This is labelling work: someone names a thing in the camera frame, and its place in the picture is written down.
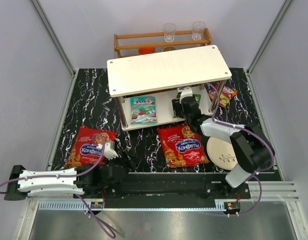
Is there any teal Fox's mint candy bag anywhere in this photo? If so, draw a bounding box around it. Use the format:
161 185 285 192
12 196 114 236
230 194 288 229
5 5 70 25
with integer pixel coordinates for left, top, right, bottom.
130 96 157 125

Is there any orange Fox's candy bag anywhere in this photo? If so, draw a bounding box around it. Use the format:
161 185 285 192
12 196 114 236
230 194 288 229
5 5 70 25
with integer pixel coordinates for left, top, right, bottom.
209 82 238 108

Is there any green yellow Fox's candy bag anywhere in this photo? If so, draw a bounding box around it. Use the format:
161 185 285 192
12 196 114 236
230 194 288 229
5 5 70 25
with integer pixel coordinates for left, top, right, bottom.
176 93 201 105

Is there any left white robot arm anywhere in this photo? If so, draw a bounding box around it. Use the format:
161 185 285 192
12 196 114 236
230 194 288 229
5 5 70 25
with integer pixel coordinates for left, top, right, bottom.
3 151 136 201

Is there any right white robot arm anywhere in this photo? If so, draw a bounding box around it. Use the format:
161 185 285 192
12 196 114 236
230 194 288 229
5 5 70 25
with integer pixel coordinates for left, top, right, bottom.
172 96 275 189

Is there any right red Konfety candy bag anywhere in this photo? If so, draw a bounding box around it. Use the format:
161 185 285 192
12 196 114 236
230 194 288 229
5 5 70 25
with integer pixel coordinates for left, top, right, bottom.
157 124 209 168

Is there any red konfety candy bag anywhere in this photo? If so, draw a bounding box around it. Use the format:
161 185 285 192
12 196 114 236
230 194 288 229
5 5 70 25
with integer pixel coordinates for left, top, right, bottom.
65 125 117 168
157 124 209 168

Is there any left red Konfety candy bag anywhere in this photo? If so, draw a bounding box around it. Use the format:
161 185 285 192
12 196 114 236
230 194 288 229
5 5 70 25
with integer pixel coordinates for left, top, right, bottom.
65 125 117 168

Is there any white two-tier shelf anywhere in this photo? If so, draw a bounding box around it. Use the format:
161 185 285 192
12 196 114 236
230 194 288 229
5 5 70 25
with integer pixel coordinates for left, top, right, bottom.
107 45 232 131

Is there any cream floral plate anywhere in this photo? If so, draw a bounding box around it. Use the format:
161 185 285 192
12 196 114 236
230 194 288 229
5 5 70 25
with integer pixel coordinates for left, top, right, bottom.
206 137 237 171

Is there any olive round lid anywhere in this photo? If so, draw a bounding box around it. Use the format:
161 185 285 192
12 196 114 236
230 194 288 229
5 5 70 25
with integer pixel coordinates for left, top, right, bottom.
162 46 177 52

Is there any black marble mat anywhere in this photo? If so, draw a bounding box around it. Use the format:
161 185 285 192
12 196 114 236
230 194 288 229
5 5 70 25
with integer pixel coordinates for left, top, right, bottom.
51 67 260 173

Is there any orange round object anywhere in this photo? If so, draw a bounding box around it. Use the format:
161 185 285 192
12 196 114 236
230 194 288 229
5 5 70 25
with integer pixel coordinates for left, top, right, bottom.
138 47 155 55

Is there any left clear drinking glass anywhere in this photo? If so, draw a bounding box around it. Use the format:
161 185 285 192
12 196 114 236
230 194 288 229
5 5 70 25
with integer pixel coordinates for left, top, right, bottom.
163 23 176 43

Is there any clear drinking glass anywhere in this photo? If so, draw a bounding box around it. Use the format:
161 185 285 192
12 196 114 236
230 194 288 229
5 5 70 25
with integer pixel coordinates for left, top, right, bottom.
192 21 205 41
163 23 176 43

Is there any right clear drinking glass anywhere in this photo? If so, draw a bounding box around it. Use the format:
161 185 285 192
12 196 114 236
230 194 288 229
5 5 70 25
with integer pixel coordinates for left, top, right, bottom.
192 21 205 41

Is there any brown wooden rack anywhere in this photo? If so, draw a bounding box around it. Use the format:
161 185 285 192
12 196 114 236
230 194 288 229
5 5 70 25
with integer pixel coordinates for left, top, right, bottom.
113 28 212 58

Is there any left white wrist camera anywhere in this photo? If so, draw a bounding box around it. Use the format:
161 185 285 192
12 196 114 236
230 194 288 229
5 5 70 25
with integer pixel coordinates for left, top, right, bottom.
96 140 118 160

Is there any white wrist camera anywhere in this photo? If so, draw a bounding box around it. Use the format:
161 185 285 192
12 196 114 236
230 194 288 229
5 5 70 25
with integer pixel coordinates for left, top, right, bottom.
176 86 193 100
96 140 118 160

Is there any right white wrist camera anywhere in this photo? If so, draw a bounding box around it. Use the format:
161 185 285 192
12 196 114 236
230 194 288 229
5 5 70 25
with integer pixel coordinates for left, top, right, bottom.
176 86 193 100

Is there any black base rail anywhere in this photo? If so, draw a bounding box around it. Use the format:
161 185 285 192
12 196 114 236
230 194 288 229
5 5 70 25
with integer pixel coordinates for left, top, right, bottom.
73 172 251 208

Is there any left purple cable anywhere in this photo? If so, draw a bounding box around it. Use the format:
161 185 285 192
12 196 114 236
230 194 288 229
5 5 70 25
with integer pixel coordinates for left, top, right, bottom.
0 133 117 239

